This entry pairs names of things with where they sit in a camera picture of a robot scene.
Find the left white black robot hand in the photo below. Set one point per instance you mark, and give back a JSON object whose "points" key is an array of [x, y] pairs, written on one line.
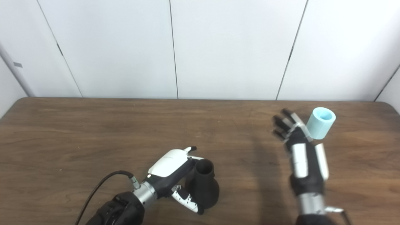
{"points": [[168, 167]]}

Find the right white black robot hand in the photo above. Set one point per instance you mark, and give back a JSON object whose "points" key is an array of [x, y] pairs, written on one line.
{"points": [[304, 168]]}

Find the black funnel-shaped nozzle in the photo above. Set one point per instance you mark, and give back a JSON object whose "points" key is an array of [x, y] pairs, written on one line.
{"points": [[203, 187]]}

